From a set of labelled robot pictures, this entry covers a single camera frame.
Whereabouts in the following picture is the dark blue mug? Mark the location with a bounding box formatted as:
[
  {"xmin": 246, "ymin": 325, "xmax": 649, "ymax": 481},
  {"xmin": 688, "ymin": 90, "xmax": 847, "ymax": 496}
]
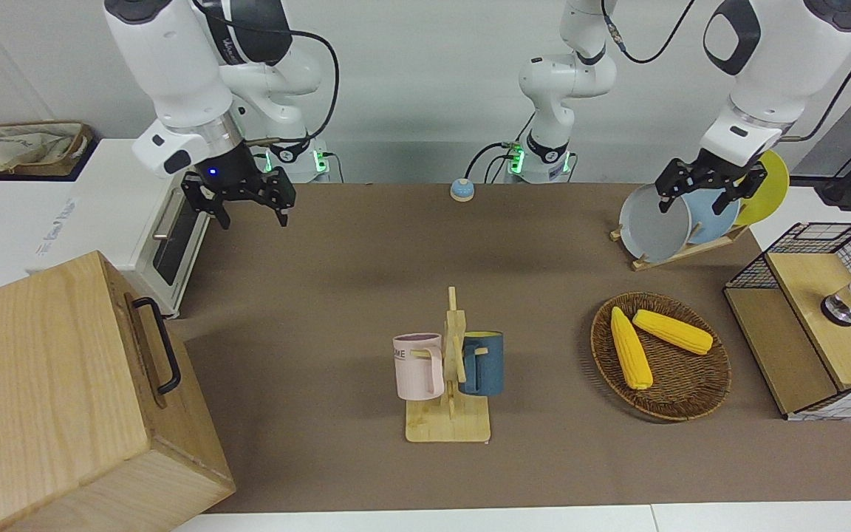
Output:
[{"xmin": 459, "ymin": 331, "xmax": 505, "ymax": 397}]

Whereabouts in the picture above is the yellow plate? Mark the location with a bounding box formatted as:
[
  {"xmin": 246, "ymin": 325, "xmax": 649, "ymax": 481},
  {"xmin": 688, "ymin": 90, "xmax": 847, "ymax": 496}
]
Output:
[{"xmin": 732, "ymin": 150, "xmax": 790, "ymax": 227}]

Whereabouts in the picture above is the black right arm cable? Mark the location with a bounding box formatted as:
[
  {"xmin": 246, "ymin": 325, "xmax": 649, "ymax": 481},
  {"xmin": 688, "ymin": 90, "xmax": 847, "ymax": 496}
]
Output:
[{"xmin": 193, "ymin": 0, "xmax": 340, "ymax": 149}]

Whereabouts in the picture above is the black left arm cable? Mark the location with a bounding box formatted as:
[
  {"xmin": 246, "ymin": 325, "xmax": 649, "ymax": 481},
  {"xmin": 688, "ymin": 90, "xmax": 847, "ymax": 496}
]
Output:
[{"xmin": 601, "ymin": 0, "xmax": 851, "ymax": 143}]

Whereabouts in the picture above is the pink mug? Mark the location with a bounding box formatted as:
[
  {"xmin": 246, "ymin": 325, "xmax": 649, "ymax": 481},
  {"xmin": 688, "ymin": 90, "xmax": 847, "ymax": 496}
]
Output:
[{"xmin": 393, "ymin": 332, "xmax": 446, "ymax": 401}]

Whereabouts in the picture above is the white toaster oven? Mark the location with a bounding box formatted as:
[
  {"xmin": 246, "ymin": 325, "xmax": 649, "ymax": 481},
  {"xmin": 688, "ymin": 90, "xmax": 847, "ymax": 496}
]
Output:
[{"xmin": 27, "ymin": 138, "xmax": 212, "ymax": 318}]

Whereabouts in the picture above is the wooden plate rack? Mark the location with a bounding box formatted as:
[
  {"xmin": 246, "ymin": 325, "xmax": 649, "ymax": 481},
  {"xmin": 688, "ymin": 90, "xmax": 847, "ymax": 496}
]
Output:
[{"xmin": 609, "ymin": 224, "xmax": 751, "ymax": 272}]

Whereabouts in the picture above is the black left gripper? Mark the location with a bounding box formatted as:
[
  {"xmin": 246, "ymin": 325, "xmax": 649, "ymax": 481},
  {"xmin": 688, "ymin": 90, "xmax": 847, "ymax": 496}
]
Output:
[{"xmin": 655, "ymin": 149, "xmax": 768, "ymax": 215}]

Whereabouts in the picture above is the woven tray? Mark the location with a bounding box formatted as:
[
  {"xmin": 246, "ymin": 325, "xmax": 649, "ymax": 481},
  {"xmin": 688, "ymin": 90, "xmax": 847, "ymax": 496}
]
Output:
[{"xmin": 0, "ymin": 120, "xmax": 94, "ymax": 178}]

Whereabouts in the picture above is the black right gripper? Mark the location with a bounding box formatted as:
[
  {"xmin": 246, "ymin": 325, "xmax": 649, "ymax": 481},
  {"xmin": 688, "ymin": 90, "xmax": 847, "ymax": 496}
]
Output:
[{"xmin": 182, "ymin": 144, "xmax": 297, "ymax": 230}]

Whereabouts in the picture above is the black base cable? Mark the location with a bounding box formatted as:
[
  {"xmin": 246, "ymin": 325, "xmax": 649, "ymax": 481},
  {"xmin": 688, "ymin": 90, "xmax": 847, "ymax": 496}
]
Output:
[{"xmin": 466, "ymin": 142, "xmax": 516, "ymax": 183}]

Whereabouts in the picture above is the beige cloth bag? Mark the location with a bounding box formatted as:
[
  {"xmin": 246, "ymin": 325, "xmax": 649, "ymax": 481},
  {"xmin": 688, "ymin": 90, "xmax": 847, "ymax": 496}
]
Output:
[{"xmin": 0, "ymin": 126, "xmax": 85, "ymax": 174}]

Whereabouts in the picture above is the wire basket with wooden board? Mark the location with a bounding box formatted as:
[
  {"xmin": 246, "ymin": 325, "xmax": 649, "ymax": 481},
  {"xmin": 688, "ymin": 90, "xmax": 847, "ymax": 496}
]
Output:
[{"xmin": 723, "ymin": 222, "xmax": 851, "ymax": 422}]

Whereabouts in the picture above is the black box handle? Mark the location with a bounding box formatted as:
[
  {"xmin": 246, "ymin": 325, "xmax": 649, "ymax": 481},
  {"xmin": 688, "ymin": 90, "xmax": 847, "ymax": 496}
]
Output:
[{"xmin": 132, "ymin": 296, "xmax": 182, "ymax": 395}]

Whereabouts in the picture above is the grey plate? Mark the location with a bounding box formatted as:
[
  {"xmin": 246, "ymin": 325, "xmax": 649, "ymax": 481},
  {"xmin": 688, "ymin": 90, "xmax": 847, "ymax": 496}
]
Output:
[{"xmin": 618, "ymin": 183, "xmax": 693, "ymax": 263}]

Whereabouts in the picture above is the wooden mug rack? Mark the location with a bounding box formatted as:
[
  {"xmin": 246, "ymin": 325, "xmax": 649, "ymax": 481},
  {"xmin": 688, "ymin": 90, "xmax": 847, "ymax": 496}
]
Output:
[{"xmin": 405, "ymin": 287, "xmax": 493, "ymax": 444}]

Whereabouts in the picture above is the brown table mat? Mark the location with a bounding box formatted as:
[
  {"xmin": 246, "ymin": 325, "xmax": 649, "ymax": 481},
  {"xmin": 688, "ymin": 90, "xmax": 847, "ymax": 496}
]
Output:
[{"xmin": 167, "ymin": 183, "xmax": 851, "ymax": 514}]

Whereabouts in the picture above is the light blue plate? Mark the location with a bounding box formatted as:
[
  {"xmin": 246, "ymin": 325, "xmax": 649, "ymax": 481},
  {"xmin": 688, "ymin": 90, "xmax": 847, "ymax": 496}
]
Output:
[{"xmin": 680, "ymin": 188, "xmax": 742, "ymax": 246}]

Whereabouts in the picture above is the yellow corn cob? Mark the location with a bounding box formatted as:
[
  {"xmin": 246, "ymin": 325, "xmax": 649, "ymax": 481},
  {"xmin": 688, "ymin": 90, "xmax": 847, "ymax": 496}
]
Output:
[
  {"xmin": 632, "ymin": 309, "xmax": 714, "ymax": 356},
  {"xmin": 610, "ymin": 307, "xmax": 654, "ymax": 391}
]

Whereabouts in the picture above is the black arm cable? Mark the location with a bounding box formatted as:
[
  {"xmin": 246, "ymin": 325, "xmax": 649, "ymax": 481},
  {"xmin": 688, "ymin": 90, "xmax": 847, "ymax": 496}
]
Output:
[
  {"xmin": 601, "ymin": 0, "xmax": 851, "ymax": 143},
  {"xmin": 193, "ymin": 0, "xmax": 340, "ymax": 149}
]

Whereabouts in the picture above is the large wooden box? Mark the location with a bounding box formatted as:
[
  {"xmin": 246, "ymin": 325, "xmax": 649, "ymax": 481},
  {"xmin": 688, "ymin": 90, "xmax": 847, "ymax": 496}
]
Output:
[{"xmin": 0, "ymin": 250, "xmax": 236, "ymax": 532}]

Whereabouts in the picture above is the brown wicker basket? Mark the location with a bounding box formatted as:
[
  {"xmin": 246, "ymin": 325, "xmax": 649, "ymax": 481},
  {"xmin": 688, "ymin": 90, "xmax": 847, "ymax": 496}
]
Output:
[{"xmin": 590, "ymin": 292, "xmax": 732, "ymax": 423}]

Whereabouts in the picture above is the black tripod stand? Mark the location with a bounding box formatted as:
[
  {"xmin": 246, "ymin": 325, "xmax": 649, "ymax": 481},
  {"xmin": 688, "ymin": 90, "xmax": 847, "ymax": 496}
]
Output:
[{"xmin": 790, "ymin": 122, "xmax": 851, "ymax": 222}]

